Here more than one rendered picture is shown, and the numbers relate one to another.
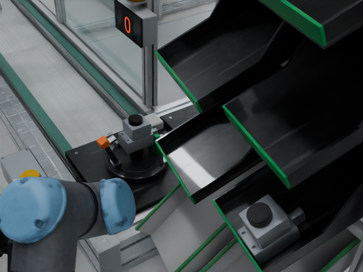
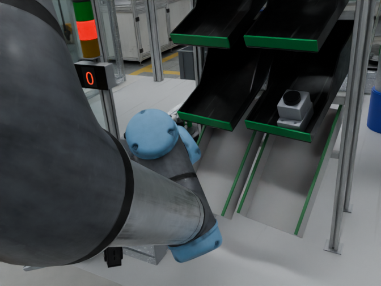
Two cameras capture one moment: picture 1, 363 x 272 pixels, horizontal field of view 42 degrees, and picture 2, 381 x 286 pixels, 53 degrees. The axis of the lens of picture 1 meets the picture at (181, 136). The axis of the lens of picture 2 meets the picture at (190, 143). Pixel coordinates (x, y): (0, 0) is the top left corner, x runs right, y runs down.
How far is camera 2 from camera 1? 0.40 m
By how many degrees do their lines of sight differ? 24
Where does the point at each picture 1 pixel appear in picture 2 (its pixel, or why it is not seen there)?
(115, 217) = (194, 144)
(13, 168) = not seen: hidden behind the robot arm
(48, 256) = (181, 160)
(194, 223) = (216, 172)
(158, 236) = not seen: hidden behind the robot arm
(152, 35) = (112, 79)
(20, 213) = (153, 131)
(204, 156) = (217, 106)
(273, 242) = (305, 114)
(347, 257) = (337, 125)
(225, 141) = (225, 93)
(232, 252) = (258, 170)
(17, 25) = not seen: outside the picture
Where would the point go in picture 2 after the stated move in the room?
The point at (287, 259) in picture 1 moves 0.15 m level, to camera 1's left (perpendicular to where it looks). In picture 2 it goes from (317, 122) to (247, 143)
